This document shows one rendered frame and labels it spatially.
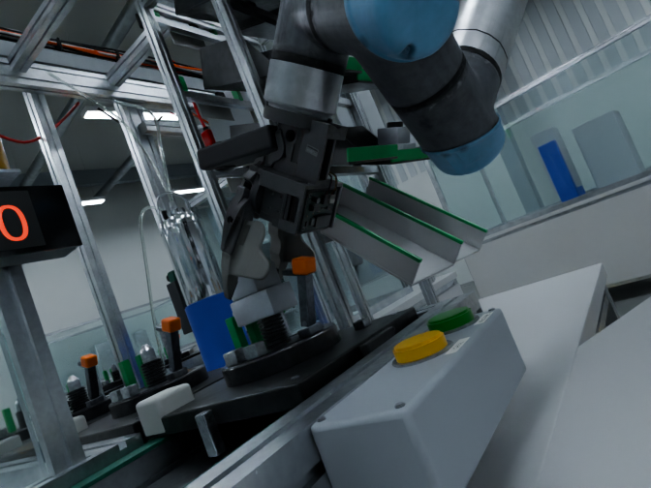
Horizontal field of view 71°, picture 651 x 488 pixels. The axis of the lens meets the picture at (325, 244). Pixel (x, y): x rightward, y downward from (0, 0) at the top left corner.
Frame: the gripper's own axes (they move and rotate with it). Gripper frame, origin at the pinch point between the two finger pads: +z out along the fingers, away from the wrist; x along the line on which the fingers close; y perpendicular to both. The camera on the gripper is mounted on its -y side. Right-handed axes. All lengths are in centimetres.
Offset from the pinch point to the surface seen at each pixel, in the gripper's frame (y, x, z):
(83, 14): -632, 338, -50
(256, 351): 7.1, -6.0, 3.8
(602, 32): -76, 851, -207
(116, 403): -13.2, -6.8, 22.5
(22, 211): -15.8, -17.7, -4.9
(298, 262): 6.7, -1.0, -5.0
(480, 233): 13.4, 47.3, -4.3
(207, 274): -63, 58, 38
